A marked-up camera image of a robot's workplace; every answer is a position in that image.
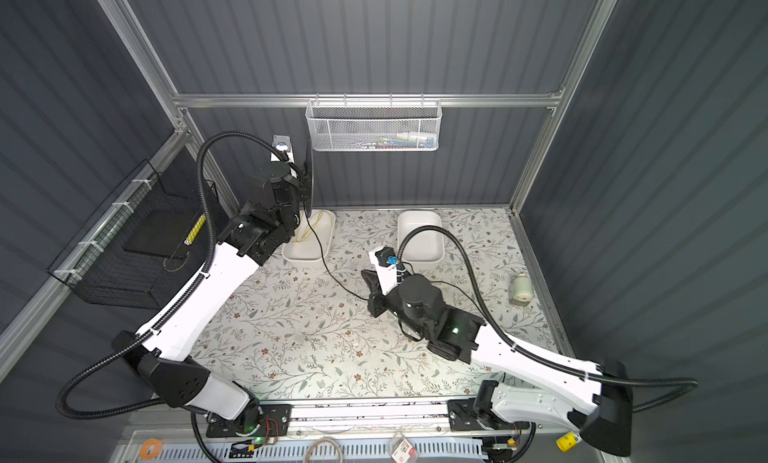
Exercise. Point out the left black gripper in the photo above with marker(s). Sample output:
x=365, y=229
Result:
x=295, y=186

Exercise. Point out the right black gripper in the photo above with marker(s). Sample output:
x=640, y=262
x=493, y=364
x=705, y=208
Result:
x=376, y=295

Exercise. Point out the black cable spool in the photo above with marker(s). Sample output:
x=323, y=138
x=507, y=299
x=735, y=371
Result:
x=308, y=182

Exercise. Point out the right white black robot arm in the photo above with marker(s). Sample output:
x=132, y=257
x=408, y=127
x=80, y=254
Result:
x=595, y=401

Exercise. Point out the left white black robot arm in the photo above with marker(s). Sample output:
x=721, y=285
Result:
x=159, y=351

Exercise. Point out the yellow rubber bands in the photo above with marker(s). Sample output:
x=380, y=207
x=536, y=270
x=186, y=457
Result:
x=307, y=225

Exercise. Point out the left white tray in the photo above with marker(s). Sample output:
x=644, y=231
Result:
x=311, y=253

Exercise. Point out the white tray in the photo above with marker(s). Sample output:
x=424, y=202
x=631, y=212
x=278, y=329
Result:
x=426, y=249
x=311, y=253

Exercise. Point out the right white tray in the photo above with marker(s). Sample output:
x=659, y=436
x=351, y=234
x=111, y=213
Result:
x=426, y=249

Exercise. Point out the small plastic packet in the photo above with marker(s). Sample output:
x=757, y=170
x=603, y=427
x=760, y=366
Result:
x=401, y=450

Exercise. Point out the yellow glue bottle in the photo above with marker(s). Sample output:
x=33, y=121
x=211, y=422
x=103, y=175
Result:
x=568, y=441

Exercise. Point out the orange tape roll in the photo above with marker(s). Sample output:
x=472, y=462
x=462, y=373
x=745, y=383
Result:
x=150, y=449

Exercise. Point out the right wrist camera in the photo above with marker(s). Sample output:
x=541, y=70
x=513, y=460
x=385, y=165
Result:
x=388, y=267

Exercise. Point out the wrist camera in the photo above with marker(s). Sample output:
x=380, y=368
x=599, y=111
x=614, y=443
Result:
x=388, y=267
x=283, y=143

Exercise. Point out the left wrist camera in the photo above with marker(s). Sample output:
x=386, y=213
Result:
x=283, y=143

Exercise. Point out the white wire mesh basket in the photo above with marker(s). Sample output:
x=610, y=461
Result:
x=374, y=125

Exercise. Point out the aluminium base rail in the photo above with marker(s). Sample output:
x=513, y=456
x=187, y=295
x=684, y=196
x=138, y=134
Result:
x=346, y=418

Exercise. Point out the black wire basket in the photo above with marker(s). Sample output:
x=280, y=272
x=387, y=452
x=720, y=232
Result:
x=99, y=271

